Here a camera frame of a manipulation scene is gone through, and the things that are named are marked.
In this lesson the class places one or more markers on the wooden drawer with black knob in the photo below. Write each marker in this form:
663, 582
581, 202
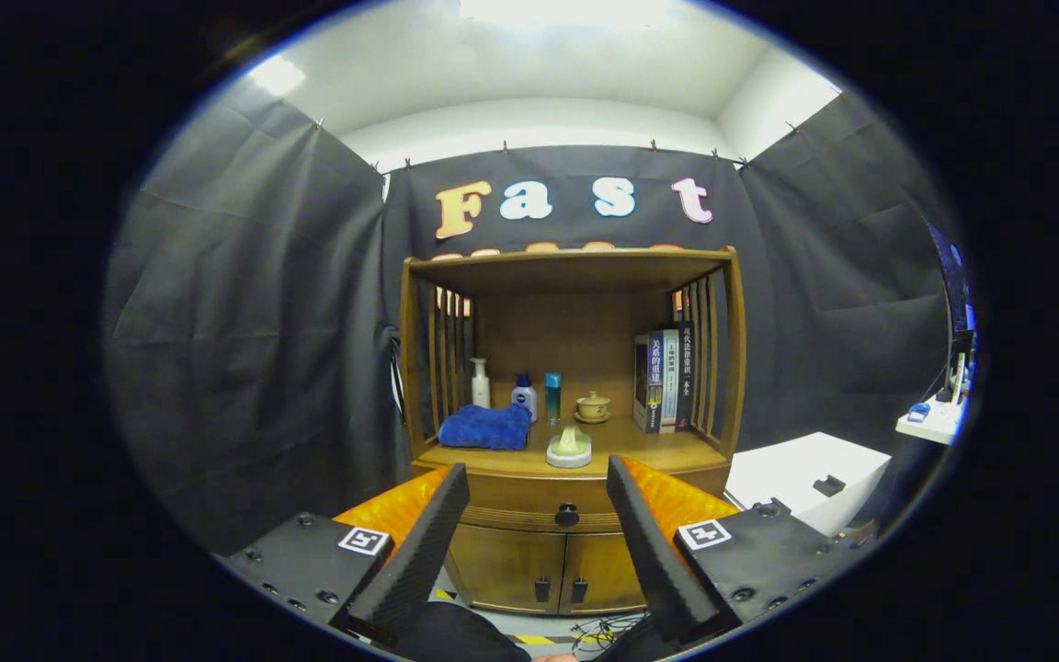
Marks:
520, 506

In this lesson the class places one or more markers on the clear dish with green soap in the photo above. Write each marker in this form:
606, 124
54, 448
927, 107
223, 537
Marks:
569, 449

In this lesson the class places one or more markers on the white storage box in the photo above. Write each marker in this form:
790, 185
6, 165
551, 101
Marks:
796, 469

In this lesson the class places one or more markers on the blue folded towel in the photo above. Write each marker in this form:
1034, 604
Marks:
483, 429

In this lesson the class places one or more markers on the wooden cabinet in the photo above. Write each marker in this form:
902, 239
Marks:
575, 331

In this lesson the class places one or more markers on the white side desk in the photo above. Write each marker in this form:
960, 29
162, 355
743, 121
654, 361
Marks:
934, 428

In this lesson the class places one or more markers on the beige lidded teacup with saucer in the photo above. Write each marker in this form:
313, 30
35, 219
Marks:
593, 407

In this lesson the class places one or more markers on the computer monitor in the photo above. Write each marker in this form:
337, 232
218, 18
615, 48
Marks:
955, 276

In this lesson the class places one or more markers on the ceiling light panel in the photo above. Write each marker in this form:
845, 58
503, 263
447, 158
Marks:
277, 75
566, 11

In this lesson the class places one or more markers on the white pump bottle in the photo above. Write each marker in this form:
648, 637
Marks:
481, 391

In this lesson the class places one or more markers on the teal glass bottle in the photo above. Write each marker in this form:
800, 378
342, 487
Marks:
552, 400

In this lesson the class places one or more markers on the book with blue spine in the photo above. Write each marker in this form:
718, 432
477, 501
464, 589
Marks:
647, 386

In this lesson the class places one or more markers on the black backdrop cloth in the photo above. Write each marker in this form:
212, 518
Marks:
244, 322

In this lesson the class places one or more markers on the book with black spine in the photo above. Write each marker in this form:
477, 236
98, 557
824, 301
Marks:
686, 377

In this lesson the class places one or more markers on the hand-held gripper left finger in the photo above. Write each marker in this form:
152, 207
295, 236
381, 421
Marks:
424, 561

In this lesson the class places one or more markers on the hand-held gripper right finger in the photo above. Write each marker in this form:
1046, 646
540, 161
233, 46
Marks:
658, 561

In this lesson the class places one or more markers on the book with pale spine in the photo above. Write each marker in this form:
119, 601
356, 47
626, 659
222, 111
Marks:
669, 382

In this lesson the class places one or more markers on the small blue desk item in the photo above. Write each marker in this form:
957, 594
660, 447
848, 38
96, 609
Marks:
918, 411

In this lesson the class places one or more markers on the wooden countertop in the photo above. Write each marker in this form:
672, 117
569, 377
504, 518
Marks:
658, 450

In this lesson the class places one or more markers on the person's dark clothing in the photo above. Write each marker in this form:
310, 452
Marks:
456, 636

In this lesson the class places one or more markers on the wooden cabinet door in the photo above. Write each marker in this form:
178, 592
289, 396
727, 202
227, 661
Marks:
603, 570
502, 565

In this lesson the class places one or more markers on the white bottle with blue cap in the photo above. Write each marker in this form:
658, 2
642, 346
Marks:
524, 400

